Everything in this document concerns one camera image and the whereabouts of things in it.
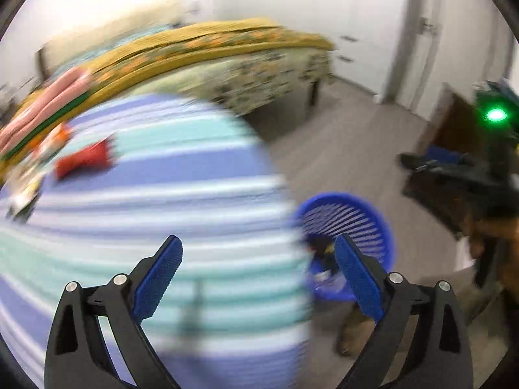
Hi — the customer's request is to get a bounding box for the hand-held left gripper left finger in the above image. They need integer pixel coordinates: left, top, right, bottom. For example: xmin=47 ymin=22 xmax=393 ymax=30
xmin=44 ymin=235 xmax=184 ymax=389

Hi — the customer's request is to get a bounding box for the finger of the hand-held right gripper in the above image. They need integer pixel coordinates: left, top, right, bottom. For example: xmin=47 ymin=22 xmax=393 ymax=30
xmin=399 ymin=146 xmax=491 ymax=181

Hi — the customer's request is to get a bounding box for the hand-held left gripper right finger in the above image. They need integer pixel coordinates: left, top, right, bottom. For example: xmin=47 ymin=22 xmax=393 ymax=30
xmin=334 ymin=234 xmax=475 ymax=389

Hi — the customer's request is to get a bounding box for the blue plastic basket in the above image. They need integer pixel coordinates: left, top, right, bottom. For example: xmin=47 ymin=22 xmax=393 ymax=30
xmin=292 ymin=192 xmax=395 ymax=302

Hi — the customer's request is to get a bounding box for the blue striped folded blanket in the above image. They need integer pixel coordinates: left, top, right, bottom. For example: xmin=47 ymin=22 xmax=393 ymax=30
xmin=0 ymin=92 xmax=315 ymax=389

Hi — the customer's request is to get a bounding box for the red snack packet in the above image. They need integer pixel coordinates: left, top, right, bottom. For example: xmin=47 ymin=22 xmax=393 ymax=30
xmin=54 ymin=138 xmax=116 ymax=179

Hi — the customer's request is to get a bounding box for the orange white snack packet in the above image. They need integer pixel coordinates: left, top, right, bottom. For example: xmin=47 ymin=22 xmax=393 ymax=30
xmin=8 ymin=125 xmax=74 ymax=215

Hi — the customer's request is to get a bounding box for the white wardrobe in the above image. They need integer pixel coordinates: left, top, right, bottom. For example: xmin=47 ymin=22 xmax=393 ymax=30
xmin=211 ymin=0 xmax=519 ymax=122

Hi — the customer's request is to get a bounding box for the bed with floral sheet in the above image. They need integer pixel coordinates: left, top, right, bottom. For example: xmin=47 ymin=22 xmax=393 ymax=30
xmin=38 ymin=0 xmax=337 ymax=118

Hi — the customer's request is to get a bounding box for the pink cloth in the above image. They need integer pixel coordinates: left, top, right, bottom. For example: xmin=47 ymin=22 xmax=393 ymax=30
xmin=0 ymin=67 xmax=92 ymax=159

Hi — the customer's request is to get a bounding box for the bed with floral bedspread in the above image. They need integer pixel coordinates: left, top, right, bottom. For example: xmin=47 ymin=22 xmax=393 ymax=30
xmin=0 ymin=18 xmax=337 ymax=183

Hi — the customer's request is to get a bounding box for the teal bed sheet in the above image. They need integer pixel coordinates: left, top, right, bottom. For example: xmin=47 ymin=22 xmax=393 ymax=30
xmin=53 ymin=24 xmax=179 ymax=69

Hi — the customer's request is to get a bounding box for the beige headboard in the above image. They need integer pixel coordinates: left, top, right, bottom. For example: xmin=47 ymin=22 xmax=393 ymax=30
xmin=38 ymin=0 xmax=191 ymax=74

